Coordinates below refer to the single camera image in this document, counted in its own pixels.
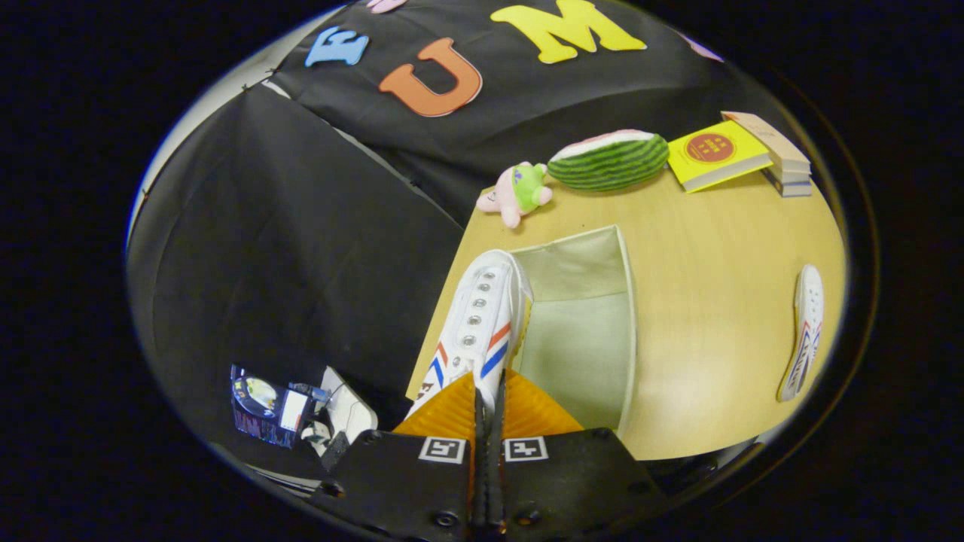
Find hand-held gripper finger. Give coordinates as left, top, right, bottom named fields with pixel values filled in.
left=307, top=371, right=487, bottom=542
left=490, top=367, right=670, bottom=539

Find cream fabric storage box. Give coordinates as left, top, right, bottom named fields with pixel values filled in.
left=508, top=224, right=639, bottom=439

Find white striped shoe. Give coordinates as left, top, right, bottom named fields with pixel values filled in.
left=776, top=263, right=825, bottom=403
left=405, top=249, right=534, bottom=422

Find white desk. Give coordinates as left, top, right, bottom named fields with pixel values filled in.
left=301, top=366, right=380, bottom=460

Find black keyboard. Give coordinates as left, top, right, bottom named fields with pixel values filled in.
left=322, top=431, right=351, bottom=473

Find computer monitor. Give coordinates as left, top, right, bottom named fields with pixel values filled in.
left=230, top=364, right=313, bottom=450

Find pink green plush toy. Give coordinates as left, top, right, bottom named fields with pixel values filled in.
left=476, top=162, right=554, bottom=229

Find watermelon slice plush toy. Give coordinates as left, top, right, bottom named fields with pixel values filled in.
left=547, top=129, right=670, bottom=192

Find yellow book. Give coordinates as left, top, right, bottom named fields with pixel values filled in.
left=667, top=120, right=773, bottom=193

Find grey book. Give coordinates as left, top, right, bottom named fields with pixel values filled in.
left=762, top=169, right=814, bottom=198

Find beige book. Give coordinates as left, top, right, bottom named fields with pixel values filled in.
left=721, top=111, right=813, bottom=175

